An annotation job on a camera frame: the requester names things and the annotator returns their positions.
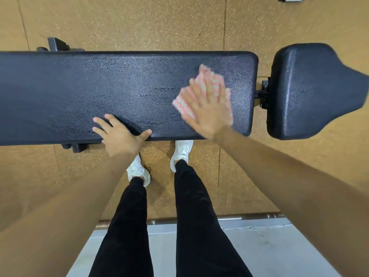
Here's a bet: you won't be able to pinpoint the long steel barbell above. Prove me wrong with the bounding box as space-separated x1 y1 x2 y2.
95 212 286 230

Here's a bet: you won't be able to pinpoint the black trousers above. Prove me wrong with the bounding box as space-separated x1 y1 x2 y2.
88 160 254 277

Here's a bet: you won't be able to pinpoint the white shoe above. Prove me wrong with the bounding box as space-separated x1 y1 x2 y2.
126 154 151 188
170 140 194 173

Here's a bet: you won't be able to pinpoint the person's left forearm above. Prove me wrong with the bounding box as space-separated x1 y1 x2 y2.
0 152 139 277

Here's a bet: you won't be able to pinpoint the person's right forearm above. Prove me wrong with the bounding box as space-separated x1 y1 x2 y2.
214 127 369 277

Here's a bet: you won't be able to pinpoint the white right shoe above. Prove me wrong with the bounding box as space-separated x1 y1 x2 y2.
170 140 194 173

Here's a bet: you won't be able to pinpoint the person's right hand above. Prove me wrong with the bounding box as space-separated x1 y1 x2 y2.
178 72 233 140

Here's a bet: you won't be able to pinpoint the pink white striped cloth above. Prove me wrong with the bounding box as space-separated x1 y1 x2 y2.
172 63 233 124

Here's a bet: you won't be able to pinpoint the white left shoe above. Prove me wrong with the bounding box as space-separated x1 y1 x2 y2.
126 154 151 188

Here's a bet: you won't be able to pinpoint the adjustable black weight bench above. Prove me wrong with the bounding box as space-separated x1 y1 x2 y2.
0 37 369 153

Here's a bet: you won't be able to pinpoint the person's left hand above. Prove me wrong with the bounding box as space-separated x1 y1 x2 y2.
92 113 153 158

